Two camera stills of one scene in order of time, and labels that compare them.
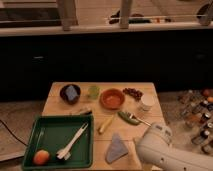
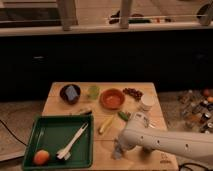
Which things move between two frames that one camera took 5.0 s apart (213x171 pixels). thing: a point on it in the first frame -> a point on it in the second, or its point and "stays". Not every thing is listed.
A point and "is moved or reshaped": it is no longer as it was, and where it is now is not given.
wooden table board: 119,110 stays
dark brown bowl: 71,93 stays
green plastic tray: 54,133 stays
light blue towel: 116,149 is moved or reshaped
